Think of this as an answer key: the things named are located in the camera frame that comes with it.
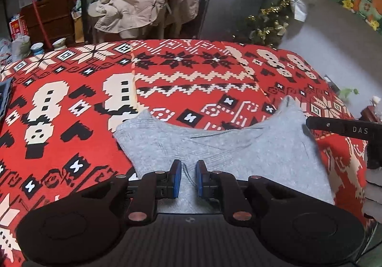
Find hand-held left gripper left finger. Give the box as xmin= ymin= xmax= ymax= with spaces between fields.
xmin=76 ymin=160 xmax=182 ymax=226

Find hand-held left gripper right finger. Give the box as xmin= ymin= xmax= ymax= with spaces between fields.
xmin=195 ymin=160 xmax=291 ymax=225

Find grey knit shirt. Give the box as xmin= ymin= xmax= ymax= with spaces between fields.
xmin=113 ymin=95 xmax=335 ymax=214

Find person's right hand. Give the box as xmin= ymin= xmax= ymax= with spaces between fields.
xmin=362 ymin=166 xmax=382 ymax=221

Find green plant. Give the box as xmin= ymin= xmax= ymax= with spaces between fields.
xmin=340 ymin=86 xmax=360 ymax=100

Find wooden side cabinet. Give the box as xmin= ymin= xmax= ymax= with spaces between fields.
xmin=360 ymin=104 xmax=382 ymax=123

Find red patterned blanket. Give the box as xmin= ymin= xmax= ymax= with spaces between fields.
xmin=0 ymin=40 xmax=371 ymax=267

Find small Christmas tree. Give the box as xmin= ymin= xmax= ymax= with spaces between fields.
xmin=233 ymin=0 xmax=296 ymax=47

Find white hanging bag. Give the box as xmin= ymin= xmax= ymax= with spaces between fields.
xmin=289 ymin=0 xmax=308 ymax=21

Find brown paper bag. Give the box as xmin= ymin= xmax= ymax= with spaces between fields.
xmin=72 ymin=12 xmax=85 ymax=44

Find folded blue jeans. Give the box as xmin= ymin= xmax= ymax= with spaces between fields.
xmin=0 ymin=78 xmax=13 ymax=120

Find pale plastic bag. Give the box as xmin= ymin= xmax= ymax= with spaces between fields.
xmin=11 ymin=34 xmax=31 ymax=62

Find printed plastic bag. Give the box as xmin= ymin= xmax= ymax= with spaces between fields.
xmin=0 ymin=39 xmax=12 ymax=66

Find red cardboard box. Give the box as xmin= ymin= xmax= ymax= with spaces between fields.
xmin=9 ymin=15 xmax=29 ymax=41

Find red broom handle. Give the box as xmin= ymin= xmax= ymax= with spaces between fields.
xmin=27 ymin=0 xmax=53 ymax=48

